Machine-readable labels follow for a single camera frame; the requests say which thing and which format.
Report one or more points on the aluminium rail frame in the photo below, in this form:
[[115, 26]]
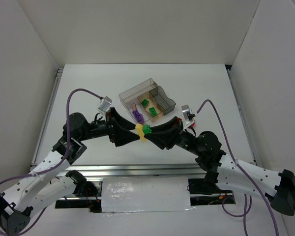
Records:
[[204, 87]]

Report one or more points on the clear smoky container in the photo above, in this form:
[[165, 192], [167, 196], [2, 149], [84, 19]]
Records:
[[127, 96]]

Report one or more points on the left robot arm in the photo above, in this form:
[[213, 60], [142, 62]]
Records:
[[35, 191]]

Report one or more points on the clear small container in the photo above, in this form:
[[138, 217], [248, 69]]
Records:
[[142, 110]]

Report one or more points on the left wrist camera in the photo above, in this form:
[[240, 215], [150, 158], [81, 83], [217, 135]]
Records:
[[104, 105]]

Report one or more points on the yellow curved lego brick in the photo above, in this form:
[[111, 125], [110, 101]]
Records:
[[139, 130]]

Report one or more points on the small green lego brick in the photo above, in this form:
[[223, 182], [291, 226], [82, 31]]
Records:
[[146, 129]]

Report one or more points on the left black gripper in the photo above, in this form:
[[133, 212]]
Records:
[[111, 127]]

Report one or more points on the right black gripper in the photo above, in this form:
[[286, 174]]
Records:
[[176, 133]]

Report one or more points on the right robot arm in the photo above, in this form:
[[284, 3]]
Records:
[[225, 172]]

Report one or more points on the green lego plate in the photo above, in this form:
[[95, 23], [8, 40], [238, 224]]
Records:
[[153, 112]]

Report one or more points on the purple lego brick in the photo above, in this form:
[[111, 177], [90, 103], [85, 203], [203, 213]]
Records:
[[138, 117]]

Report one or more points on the dark grey container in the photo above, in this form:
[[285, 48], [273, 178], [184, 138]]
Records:
[[161, 99]]

